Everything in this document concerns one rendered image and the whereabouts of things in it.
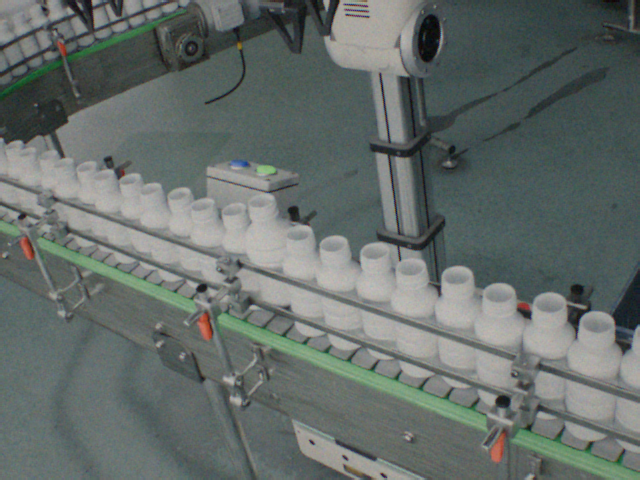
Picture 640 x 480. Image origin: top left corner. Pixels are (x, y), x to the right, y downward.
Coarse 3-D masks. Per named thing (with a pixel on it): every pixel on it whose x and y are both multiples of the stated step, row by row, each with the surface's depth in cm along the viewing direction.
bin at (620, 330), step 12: (636, 276) 120; (624, 288) 117; (636, 288) 122; (624, 300) 117; (636, 300) 124; (612, 312) 113; (624, 312) 119; (636, 312) 126; (624, 324) 121; (636, 324) 129; (624, 336) 110
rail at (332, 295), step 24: (96, 240) 136; (168, 240) 120; (240, 264) 111; (360, 264) 107; (216, 288) 119; (312, 288) 104; (288, 312) 111; (384, 312) 98; (528, 312) 93; (336, 336) 107; (456, 336) 92; (408, 360) 100; (480, 384) 94; (600, 384) 82; (552, 408) 89; (600, 432) 86; (624, 432) 84
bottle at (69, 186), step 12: (60, 168) 134; (72, 168) 135; (60, 180) 135; (72, 180) 135; (60, 192) 136; (72, 192) 135; (72, 216) 138; (84, 216) 138; (72, 228) 140; (84, 228) 139; (84, 240) 141
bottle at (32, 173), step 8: (24, 152) 143; (32, 152) 143; (24, 160) 140; (32, 160) 141; (24, 168) 142; (32, 168) 142; (40, 168) 143; (24, 176) 142; (32, 176) 142; (40, 176) 142; (32, 184) 142; (40, 184) 143; (32, 200) 144; (40, 208) 145; (48, 232) 149
